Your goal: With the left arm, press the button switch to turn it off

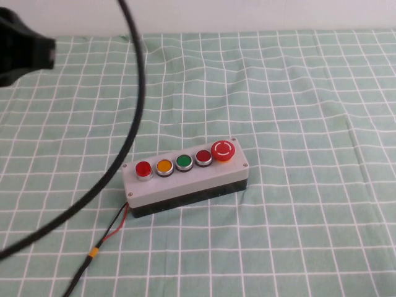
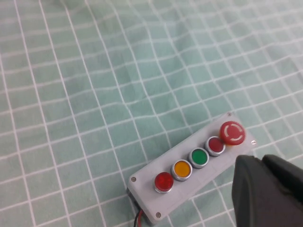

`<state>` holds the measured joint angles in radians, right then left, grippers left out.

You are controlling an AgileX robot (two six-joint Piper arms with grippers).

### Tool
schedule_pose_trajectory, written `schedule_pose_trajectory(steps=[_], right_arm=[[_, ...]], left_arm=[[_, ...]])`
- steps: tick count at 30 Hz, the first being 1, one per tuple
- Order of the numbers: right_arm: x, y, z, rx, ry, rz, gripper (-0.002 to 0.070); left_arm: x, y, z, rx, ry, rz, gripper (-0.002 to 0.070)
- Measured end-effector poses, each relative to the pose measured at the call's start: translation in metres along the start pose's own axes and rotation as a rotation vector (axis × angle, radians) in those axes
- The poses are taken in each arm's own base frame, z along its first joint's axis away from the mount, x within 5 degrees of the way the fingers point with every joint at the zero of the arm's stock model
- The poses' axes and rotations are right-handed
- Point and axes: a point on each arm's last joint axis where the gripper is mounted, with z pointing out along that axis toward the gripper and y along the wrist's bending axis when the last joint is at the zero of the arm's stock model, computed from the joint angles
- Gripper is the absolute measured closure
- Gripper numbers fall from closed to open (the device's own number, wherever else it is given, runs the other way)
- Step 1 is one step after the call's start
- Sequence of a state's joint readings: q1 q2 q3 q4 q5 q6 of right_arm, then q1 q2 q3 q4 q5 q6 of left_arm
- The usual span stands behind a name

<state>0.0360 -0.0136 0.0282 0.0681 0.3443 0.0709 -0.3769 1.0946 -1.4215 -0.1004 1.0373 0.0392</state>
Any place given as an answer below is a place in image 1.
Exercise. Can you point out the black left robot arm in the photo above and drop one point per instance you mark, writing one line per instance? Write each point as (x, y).
(21, 49)

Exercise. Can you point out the red flat push button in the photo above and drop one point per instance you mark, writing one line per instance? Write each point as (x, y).
(203, 156)

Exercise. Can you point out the green push button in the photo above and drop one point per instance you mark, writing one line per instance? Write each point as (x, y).
(184, 161)

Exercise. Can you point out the red mushroom emergency stop button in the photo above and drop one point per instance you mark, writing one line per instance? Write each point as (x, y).
(222, 150)

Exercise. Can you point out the yellow push button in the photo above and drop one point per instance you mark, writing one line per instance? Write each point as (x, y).
(164, 167)

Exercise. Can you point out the grey black button control box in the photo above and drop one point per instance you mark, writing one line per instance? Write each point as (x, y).
(185, 188)

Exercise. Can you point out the red raised indicator light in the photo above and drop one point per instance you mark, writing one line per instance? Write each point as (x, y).
(143, 169)

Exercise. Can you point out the green white-grid tablecloth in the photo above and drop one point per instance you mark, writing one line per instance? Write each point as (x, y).
(278, 108)

